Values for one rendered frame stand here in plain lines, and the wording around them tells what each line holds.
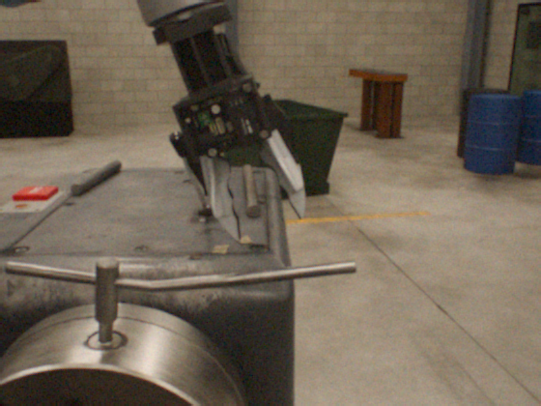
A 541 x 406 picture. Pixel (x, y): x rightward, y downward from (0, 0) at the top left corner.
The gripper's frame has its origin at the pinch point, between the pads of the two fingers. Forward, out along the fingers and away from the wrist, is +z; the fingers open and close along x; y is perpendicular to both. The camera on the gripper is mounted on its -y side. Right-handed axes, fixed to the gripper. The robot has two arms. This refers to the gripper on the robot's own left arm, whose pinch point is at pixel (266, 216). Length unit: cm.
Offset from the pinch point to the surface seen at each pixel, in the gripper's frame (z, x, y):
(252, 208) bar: 7.2, -4.3, -29.0
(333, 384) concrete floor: 139, -13, -162
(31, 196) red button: -5, -41, -39
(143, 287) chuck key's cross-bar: 1.3, -13.0, 4.7
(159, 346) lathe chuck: 8.7, -14.7, 2.8
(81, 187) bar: -3, -33, -43
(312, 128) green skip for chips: 76, 27, -451
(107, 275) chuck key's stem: -1.0, -15.6, 4.8
